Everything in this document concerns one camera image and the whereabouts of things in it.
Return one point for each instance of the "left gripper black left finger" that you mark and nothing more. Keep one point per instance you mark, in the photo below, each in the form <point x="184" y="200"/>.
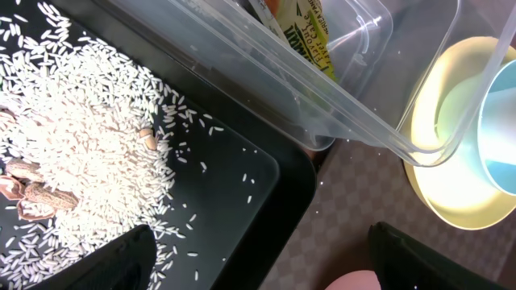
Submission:
<point x="124" y="263"/>

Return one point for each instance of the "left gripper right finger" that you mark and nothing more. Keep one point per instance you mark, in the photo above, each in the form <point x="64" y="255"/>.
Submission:
<point x="403" y="263"/>

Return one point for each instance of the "yellow plate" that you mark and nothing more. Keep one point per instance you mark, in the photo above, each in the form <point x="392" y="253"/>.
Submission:
<point x="458" y="190"/>

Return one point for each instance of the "rice pile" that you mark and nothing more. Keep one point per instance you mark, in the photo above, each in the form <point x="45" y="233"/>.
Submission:
<point x="43" y="67"/>

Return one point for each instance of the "light blue bowl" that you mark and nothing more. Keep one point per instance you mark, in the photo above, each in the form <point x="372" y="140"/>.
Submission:
<point x="485" y="158"/>

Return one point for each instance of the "green orange snack wrapper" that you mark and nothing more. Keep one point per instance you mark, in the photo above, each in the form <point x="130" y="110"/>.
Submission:
<point x="300" y="24"/>

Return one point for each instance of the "black waste tray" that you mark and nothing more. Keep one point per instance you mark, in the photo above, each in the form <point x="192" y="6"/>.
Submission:
<point x="240" y="188"/>

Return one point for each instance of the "dark brown serving tray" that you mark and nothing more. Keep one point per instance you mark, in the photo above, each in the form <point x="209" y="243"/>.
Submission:
<point x="359" y="186"/>

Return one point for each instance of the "peanut shell pieces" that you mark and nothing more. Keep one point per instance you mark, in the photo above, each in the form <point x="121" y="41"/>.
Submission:
<point x="82" y="165"/>

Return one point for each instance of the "clear plastic bin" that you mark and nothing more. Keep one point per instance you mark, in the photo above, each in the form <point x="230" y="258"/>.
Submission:
<point x="382" y="52"/>

